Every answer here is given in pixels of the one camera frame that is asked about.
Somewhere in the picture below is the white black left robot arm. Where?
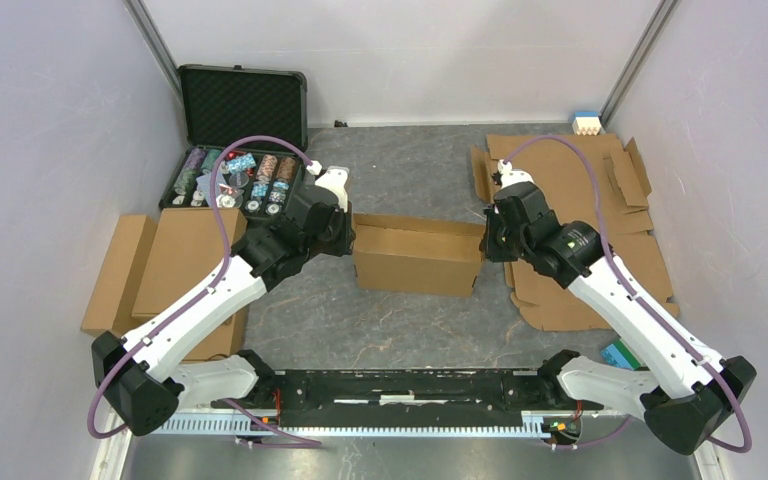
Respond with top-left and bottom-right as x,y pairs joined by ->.
87,173 -> 353,439

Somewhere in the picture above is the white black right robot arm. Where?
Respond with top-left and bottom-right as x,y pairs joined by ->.
481,176 -> 757,455

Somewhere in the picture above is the lower flat cardboard sheet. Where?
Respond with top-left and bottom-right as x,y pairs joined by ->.
471,134 -> 679,332

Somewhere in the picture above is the white blue toy block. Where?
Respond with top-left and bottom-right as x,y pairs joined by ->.
571,111 -> 604,136

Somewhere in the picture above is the black poker chip case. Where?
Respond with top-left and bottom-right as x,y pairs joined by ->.
159,64 -> 309,209

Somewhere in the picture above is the blue green striped block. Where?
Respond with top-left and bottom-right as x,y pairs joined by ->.
600,339 -> 644,371

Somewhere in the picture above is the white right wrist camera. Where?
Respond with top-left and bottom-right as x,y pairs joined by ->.
491,159 -> 535,193

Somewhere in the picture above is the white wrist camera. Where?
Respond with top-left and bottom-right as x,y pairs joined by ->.
491,159 -> 535,193
306,161 -> 350,212

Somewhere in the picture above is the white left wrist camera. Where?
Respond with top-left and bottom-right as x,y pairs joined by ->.
306,161 -> 350,212

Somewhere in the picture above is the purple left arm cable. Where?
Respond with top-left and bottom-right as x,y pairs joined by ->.
86,135 -> 324,450

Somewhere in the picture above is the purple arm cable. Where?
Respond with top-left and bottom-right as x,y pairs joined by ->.
86,135 -> 324,450
501,135 -> 754,455

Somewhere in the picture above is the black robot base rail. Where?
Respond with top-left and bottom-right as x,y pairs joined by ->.
236,368 -> 581,428

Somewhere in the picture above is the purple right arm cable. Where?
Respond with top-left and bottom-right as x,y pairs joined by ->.
501,135 -> 754,455

